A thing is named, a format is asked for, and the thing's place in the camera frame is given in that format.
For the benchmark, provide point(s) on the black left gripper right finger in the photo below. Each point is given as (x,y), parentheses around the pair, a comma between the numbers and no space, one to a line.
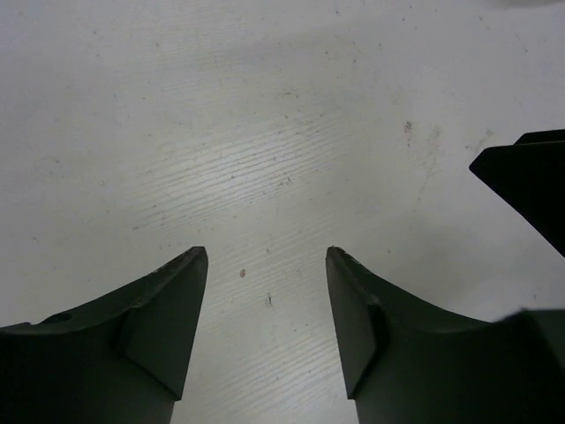
(405,360)

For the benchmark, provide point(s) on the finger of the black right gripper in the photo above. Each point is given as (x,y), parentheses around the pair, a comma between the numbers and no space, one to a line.
(529,176)

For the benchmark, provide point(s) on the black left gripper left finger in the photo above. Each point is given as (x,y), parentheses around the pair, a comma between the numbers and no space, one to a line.
(121,358)

